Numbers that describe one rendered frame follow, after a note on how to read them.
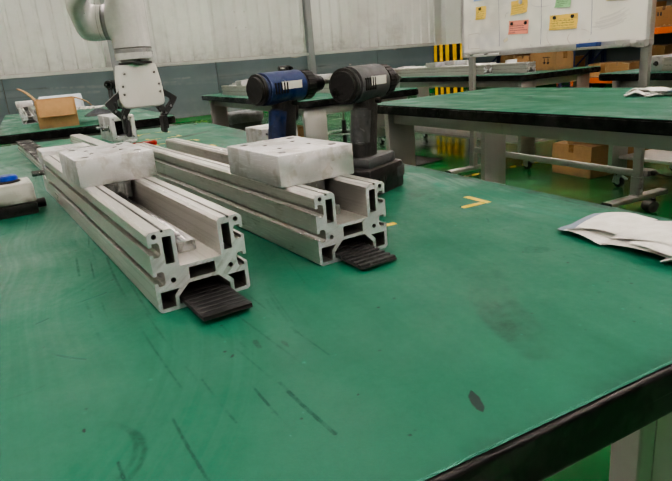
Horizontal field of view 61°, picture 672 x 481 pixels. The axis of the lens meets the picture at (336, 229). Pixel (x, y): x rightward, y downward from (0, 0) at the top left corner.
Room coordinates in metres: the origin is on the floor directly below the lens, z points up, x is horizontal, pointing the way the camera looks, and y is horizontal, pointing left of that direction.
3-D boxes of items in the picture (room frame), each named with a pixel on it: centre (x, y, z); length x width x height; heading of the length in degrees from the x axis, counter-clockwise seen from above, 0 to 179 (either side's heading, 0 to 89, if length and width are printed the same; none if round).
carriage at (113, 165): (0.90, 0.35, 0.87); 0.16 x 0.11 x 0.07; 32
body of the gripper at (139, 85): (1.39, 0.43, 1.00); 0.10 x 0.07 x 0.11; 122
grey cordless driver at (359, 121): (1.03, -0.09, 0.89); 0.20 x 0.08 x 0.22; 144
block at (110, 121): (2.24, 0.81, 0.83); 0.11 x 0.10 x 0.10; 123
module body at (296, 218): (1.00, 0.19, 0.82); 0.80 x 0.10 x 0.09; 32
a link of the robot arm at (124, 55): (1.39, 0.43, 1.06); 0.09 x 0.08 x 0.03; 122
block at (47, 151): (1.27, 0.60, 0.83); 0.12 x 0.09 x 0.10; 122
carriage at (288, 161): (0.78, 0.06, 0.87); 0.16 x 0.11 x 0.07; 32
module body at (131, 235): (0.90, 0.35, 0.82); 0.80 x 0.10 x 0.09; 32
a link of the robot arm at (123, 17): (1.39, 0.43, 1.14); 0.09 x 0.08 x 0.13; 96
